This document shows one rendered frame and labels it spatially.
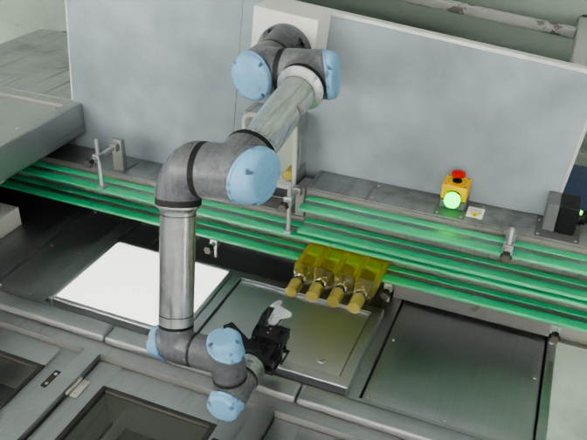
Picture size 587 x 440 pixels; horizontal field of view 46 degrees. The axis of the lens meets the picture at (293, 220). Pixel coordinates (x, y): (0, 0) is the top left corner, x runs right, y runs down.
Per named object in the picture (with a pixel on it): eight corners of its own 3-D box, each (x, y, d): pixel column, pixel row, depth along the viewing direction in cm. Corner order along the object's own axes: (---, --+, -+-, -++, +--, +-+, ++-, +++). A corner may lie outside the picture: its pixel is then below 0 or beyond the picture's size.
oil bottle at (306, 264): (317, 245, 205) (290, 284, 188) (317, 230, 202) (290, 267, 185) (334, 250, 204) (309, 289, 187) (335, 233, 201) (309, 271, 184)
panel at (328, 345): (117, 245, 224) (48, 305, 196) (116, 238, 222) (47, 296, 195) (383, 317, 196) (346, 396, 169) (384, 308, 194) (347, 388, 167)
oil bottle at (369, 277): (372, 257, 200) (350, 299, 183) (374, 242, 197) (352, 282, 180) (391, 263, 198) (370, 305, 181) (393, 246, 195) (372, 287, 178)
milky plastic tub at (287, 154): (253, 168, 216) (241, 180, 209) (253, 101, 205) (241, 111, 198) (305, 179, 211) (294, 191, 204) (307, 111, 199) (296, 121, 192)
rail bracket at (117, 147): (126, 165, 232) (85, 194, 214) (120, 119, 223) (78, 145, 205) (138, 168, 230) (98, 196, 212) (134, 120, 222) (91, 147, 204)
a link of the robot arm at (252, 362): (228, 384, 156) (227, 358, 152) (237, 371, 160) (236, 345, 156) (258, 394, 154) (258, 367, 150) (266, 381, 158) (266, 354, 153)
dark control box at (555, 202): (543, 215, 187) (541, 230, 181) (549, 189, 183) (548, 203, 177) (575, 221, 185) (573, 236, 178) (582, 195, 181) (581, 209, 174)
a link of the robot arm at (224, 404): (235, 399, 141) (238, 429, 145) (257, 365, 149) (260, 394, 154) (201, 390, 143) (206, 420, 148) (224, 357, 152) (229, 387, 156)
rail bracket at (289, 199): (293, 219, 204) (276, 240, 194) (293, 169, 195) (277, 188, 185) (301, 222, 203) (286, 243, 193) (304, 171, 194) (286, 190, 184)
